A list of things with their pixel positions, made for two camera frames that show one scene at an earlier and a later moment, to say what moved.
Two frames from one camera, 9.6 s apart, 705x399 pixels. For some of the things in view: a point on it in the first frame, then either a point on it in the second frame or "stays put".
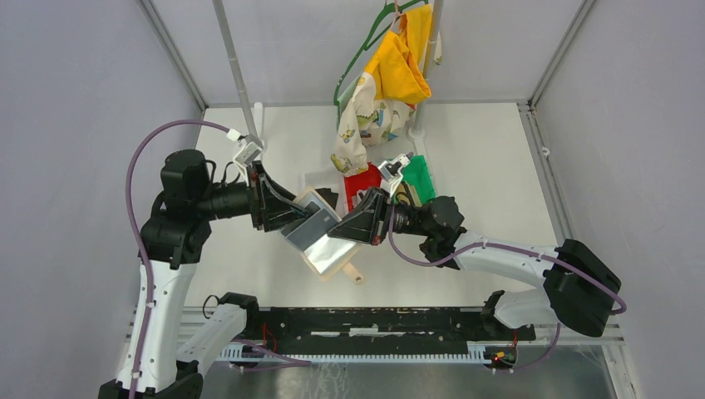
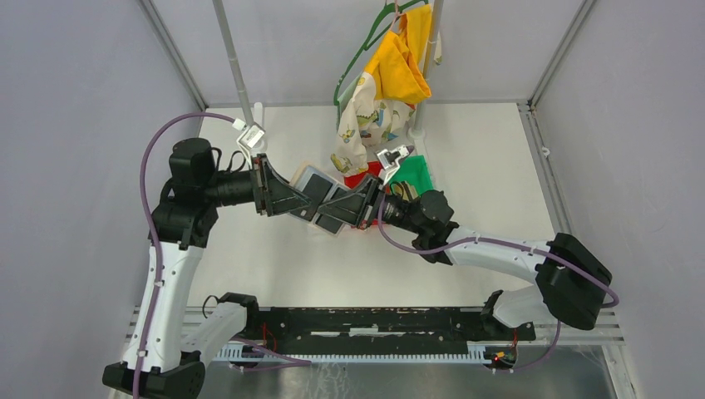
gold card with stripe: (408, 194) stays put
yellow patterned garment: (380, 101) stays put
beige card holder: (324, 253) -> (319, 187)
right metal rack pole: (431, 58) stays put
